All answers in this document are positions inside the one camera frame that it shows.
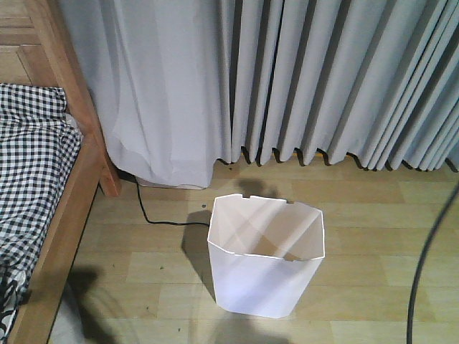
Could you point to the black white checkered bedding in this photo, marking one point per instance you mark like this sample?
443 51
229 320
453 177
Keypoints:
39 146

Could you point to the grey round rug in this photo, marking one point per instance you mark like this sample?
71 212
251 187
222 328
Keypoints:
67 327

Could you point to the wooden bed frame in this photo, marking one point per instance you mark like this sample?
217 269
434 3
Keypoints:
36 50

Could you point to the grey curtain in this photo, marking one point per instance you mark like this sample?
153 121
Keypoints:
179 85

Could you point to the white plastic trash bin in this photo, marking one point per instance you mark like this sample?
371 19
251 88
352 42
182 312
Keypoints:
263 253

